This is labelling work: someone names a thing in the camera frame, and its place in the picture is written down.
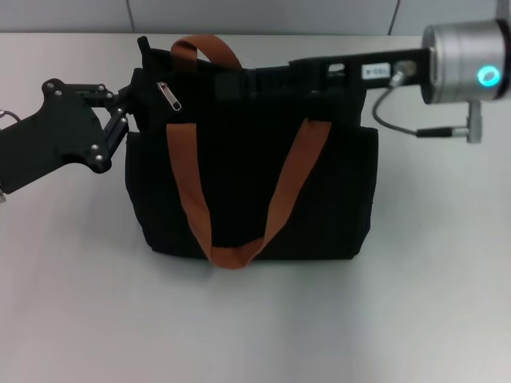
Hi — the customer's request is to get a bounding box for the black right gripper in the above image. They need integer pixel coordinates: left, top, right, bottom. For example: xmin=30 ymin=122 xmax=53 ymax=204
xmin=213 ymin=46 xmax=435 ymax=101

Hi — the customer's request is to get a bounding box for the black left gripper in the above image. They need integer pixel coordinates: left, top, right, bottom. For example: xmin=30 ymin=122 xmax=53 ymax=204
xmin=0 ymin=77 xmax=139 ymax=196

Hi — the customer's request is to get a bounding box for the black bag with brown handles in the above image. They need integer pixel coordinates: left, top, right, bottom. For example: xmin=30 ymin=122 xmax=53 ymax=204
xmin=123 ymin=34 xmax=379 ymax=270

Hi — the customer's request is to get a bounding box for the silver zipper pull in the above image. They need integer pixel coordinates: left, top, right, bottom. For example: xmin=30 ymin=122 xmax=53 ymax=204
xmin=156 ymin=81 xmax=183 ymax=113

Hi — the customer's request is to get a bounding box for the gripper cable with connector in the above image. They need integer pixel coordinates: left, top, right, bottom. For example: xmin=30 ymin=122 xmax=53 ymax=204
xmin=373 ymin=59 xmax=485 ymax=144
xmin=0 ymin=109 xmax=21 ymax=131

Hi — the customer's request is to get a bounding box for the right gripper cable with connector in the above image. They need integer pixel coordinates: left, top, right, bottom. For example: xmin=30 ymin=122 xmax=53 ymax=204
xmin=373 ymin=59 xmax=485 ymax=144

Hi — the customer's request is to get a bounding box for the left gripper cable with connector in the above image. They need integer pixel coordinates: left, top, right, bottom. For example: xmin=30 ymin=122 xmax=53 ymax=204
xmin=0 ymin=109 xmax=21 ymax=131

